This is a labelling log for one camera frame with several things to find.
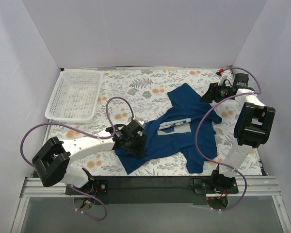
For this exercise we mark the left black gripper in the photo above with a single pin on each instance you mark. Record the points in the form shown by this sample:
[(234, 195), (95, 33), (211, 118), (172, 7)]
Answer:
[(137, 145)]

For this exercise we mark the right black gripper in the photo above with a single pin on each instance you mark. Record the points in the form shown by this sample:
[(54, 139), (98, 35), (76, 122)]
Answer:
[(213, 92)]

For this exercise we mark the blue t shirt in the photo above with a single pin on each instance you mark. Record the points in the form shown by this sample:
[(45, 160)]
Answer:
[(180, 129)]

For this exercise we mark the white plastic basket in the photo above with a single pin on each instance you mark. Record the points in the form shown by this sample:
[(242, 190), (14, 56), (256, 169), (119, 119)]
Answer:
[(74, 97)]

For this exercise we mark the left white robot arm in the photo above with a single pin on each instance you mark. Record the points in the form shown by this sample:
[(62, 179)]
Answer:
[(53, 162)]

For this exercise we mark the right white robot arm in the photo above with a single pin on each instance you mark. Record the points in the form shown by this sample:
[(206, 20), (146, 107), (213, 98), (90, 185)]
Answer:
[(252, 129)]

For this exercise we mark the floral table mat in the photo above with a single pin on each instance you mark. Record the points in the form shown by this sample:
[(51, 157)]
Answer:
[(146, 91)]

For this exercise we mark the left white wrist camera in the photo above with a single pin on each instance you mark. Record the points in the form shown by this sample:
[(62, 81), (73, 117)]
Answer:
[(139, 125)]

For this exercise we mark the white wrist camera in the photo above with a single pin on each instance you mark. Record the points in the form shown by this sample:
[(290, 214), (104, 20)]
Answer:
[(224, 76), (139, 125)]

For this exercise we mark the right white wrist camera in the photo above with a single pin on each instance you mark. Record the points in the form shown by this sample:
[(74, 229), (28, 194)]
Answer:
[(224, 76)]

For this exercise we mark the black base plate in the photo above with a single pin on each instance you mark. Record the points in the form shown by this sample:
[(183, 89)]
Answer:
[(153, 189)]

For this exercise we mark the aluminium frame rail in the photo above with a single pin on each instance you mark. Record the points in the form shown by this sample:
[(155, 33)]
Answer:
[(257, 208)]

